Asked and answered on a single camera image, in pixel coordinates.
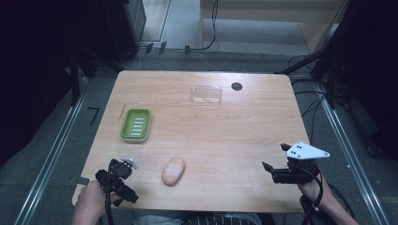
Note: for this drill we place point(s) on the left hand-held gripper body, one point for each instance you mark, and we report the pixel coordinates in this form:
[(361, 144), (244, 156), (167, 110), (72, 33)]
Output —
[(117, 170)]

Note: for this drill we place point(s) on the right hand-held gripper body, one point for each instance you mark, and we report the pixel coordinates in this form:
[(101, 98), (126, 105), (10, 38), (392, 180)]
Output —
[(305, 151)]

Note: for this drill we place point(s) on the person's right hand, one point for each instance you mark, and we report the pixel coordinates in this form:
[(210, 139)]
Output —
[(313, 192)]

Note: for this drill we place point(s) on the person's left hand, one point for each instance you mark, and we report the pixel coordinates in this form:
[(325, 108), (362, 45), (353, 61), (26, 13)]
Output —
[(89, 203)]

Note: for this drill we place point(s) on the green soap dish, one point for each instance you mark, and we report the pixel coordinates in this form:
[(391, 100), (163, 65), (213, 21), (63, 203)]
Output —
[(136, 125)]

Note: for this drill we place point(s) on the peach soap bar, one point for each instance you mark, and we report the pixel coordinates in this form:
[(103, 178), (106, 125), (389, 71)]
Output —
[(173, 172)]

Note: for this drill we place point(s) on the thin wooden stick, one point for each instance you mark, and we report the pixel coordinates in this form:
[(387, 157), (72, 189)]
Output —
[(122, 112)]

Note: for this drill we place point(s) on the black round table grommet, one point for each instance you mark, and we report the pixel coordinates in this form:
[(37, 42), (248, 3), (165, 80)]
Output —
[(237, 86)]

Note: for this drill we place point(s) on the person's clothing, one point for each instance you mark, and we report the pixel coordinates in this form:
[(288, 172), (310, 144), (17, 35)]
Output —
[(200, 219)]

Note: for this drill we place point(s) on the black metal stand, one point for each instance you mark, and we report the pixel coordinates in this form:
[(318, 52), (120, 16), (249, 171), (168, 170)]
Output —
[(75, 78), (328, 62)]

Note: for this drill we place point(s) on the clear plastic lid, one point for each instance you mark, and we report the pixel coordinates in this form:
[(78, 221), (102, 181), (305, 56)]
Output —
[(206, 95)]

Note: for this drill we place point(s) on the light wooden shelf unit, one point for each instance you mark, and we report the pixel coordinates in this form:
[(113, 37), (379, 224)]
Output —
[(269, 18)]

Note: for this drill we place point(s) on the black cabinet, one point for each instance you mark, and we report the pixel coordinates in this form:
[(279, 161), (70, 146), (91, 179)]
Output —
[(123, 28)]

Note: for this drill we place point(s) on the metal floor rail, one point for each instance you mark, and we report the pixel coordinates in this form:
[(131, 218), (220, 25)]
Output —
[(347, 156), (50, 162)]

